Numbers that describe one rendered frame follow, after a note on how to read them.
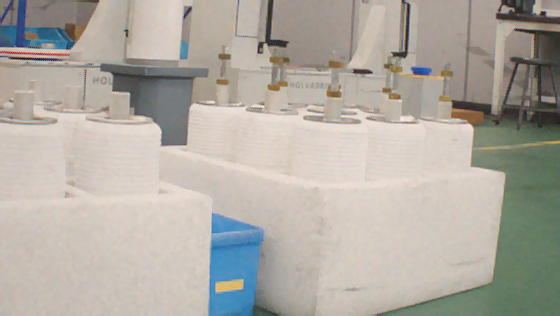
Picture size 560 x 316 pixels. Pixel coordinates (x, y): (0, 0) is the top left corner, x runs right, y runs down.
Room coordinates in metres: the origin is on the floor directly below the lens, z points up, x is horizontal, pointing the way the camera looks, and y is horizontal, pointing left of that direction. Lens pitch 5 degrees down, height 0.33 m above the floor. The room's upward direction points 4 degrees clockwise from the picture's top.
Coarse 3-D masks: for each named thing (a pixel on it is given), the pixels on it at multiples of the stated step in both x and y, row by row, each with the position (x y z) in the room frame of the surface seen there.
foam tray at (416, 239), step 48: (240, 192) 1.09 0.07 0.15; (288, 192) 1.02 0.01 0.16; (336, 192) 0.98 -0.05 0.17; (384, 192) 1.04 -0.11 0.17; (432, 192) 1.11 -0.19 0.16; (480, 192) 1.19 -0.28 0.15; (288, 240) 1.01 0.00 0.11; (336, 240) 0.99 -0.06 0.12; (384, 240) 1.04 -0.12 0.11; (432, 240) 1.11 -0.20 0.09; (480, 240) 1.20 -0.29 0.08; (288, 288) 1.01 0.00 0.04; (336, 288) 0.99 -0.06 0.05; (384, 288) 1.05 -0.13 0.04; (432, 288) 1.12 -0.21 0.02
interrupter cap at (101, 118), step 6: (96, 114) 0.88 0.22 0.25; (102, 114) 0.89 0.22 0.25; (108, 114) 0.89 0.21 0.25; (90, 120) 0.84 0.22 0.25; (96, 120) 0.83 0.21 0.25; (102, 120) 0.83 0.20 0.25; (108, 120) 0.83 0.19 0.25; (114, 120) 0.83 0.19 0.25; (120, 120) 0.83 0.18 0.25; (126, 120) 0.83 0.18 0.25; (132, 120) 0.84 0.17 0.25; (138, 120) 0.85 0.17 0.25; (144, 120) 0.85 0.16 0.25; (150, 120) 0.86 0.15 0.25
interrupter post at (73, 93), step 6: (66, 90) 0.94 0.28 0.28; (72, 90) 0.94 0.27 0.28; (78, 90) 0.94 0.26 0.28; (66, 96) 0.94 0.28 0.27; (72, 96) 0.94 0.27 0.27; (78, 96) 0.94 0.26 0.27; (66, 102) 0.94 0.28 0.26; (72, 102) 0.94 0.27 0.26; (78, 102) 0.95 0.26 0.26; (66, 108) 0.94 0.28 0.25; (72, 108) 0.94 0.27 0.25; (78, 108) 0.95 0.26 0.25
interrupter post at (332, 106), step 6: (324, 102) 1.08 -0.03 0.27; (330, 102) 1.07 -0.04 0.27; (336, 102) 1.07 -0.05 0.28; (324, 108) 1.07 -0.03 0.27; (330, 108) 1.07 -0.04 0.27; (336, 108) 1.07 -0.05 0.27; (324, 114) 1.07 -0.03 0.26; (330, 114) 1.07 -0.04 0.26; (336, 114) 1.07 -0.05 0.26; (336, 120) 1.07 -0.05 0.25
